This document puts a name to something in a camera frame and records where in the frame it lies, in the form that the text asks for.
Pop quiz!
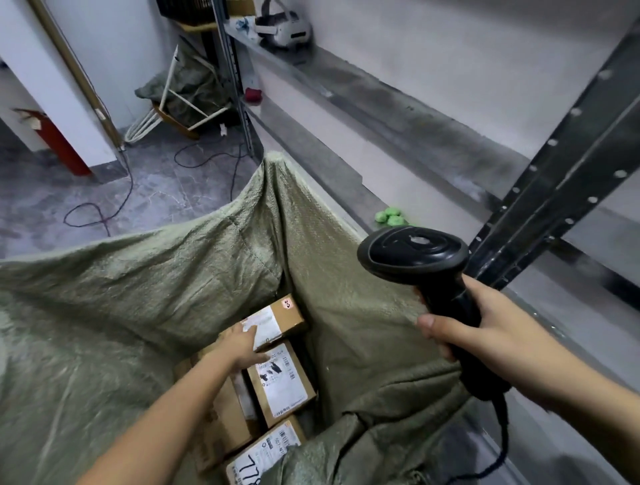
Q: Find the metal shelving rack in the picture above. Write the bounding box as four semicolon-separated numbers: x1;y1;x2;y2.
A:
212;0;640;485

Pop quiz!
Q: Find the black floor cable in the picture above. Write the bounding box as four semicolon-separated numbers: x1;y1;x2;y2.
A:
173;142;251;201
62;149;135;239

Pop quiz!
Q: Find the black scanner cable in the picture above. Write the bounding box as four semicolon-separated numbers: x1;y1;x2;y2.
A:
445;394;510;485

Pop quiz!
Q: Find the person's left hand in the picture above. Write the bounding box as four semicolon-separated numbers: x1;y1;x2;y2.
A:
212;324;271;373

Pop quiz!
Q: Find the parcel labelled 7786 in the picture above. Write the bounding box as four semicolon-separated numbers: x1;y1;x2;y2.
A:
225;415;307;485

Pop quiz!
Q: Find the red fire extinguisher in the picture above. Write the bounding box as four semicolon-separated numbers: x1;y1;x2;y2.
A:
13;108;93;177

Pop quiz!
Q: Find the white VR headset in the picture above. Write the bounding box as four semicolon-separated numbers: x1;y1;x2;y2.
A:
253;0;313;49

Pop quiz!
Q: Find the person's right hand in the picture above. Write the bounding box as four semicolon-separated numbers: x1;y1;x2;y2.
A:
416;274;556;400

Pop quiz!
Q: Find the tall cardboard parcel with label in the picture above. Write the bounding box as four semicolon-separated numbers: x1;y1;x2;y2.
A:
175;344;261;473

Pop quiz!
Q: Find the person's left forearm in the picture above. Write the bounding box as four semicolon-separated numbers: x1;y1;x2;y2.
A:
77;349;241;485

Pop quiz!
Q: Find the black plastic crate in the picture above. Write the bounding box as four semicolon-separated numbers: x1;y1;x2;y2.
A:
156;0;216;26

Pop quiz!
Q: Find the black barcode scanner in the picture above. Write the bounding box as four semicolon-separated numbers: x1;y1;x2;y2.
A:
357;225;511;400

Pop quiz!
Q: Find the parcel with white label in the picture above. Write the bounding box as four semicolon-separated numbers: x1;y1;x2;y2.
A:
219;294;307;353

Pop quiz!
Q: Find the brown wooden stick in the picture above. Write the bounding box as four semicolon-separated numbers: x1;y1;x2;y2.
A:
152;102;201;141

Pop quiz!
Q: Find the long wooden batten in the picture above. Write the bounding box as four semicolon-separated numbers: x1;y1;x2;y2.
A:
27;0;126;151

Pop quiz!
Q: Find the white metal folding frame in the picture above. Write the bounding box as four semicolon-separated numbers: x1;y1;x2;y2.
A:
123;45;232;146

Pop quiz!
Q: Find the parcel with shoe label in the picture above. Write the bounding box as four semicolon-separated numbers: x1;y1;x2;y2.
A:
247;341;317;429

